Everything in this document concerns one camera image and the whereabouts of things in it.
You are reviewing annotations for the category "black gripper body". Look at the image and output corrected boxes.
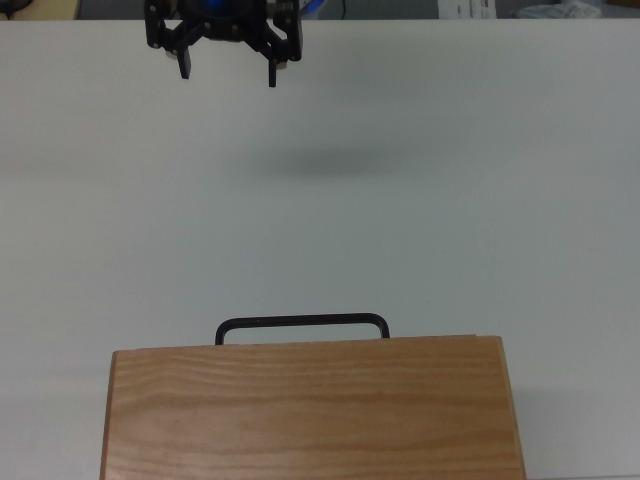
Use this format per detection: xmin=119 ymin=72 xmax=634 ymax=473
xmin=177 ymin=0 xmax=274 ymax=44

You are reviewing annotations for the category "black metal drawer handle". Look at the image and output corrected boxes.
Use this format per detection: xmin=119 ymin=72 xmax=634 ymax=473
xmin=214 ymin=312 xmax=391 ymax=347

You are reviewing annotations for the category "brown wooden board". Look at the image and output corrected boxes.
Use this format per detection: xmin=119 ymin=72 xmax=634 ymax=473
xmin=0 ymin=0 xmax=81 ymax=21

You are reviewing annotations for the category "white printed paper box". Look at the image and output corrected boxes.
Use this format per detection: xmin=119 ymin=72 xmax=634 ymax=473
xmin=437 ymin=0 xmax=497 ymax=20

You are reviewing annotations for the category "clear plastic bag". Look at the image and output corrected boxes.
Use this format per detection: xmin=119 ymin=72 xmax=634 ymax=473
xmin=517 ymin=0 xmax=589 ymax=20

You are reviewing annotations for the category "light wooden cabinet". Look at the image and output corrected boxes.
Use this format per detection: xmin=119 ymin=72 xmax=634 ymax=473
xmin=98 ymin=333 xmax=527 ymax=480

